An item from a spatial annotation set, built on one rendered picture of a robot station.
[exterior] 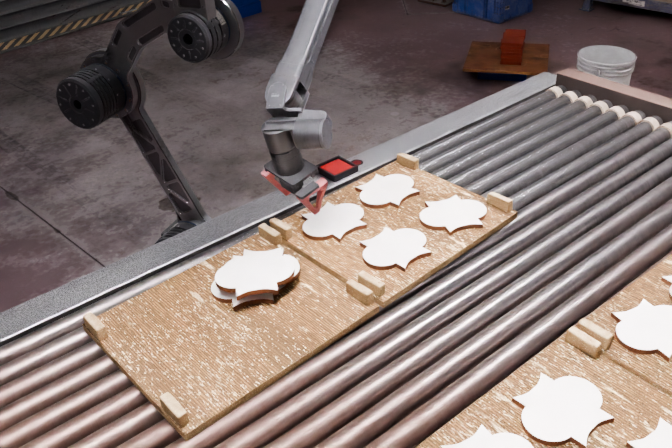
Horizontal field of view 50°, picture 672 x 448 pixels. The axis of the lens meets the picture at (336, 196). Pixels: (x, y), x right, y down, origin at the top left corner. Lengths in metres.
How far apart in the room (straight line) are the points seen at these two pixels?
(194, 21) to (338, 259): 0.90
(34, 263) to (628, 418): 2.66
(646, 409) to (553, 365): 0.15
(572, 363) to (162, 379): 0.66
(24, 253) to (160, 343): 2.19
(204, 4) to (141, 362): 1.10
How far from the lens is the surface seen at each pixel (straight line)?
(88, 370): 1.31
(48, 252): 3.39
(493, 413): 1.14
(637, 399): 1.20
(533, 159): 1.82
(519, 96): 2.16
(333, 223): 1.50
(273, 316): 1.30
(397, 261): 1.39
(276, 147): 1.35
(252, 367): 1.21
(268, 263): 1.35
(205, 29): 2.05
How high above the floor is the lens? 1.78
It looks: 31 degrees down
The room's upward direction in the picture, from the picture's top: 4 degrees counter-clockwise
